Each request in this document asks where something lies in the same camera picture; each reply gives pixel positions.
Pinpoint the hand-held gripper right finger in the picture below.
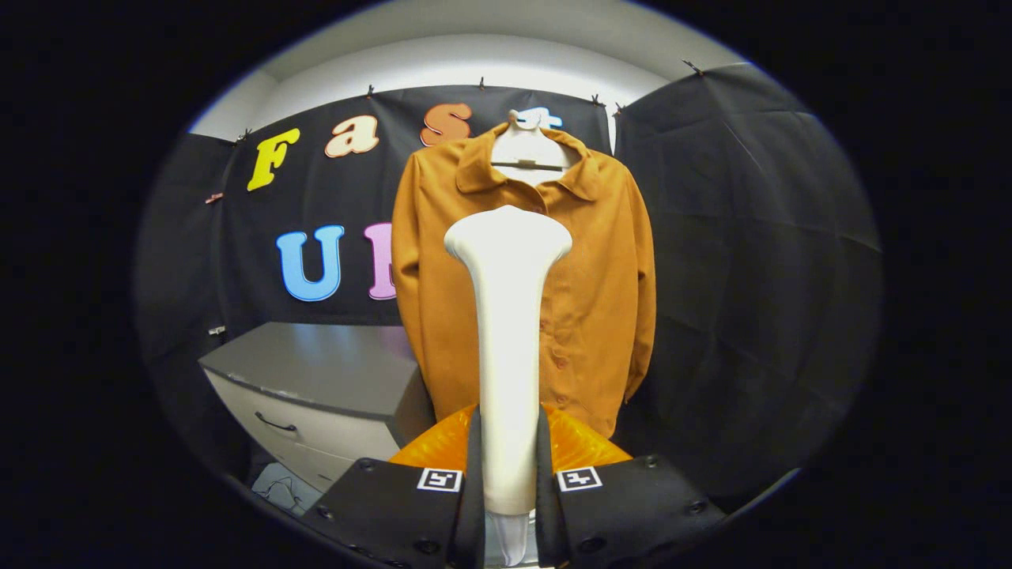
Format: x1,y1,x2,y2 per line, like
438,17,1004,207
538,403,727,569

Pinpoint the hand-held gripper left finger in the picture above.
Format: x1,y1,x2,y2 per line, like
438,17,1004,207
304,403,485,569

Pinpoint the orange button shirt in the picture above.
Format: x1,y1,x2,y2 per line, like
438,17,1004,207
391,122,657,439

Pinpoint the white garment form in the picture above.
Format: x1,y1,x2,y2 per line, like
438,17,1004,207
490,108,582,188

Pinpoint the pale crumpled cloth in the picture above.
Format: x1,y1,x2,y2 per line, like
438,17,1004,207
251,462,325,516

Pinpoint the grey drawer cabinet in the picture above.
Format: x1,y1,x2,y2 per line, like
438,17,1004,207
198,322,436,495

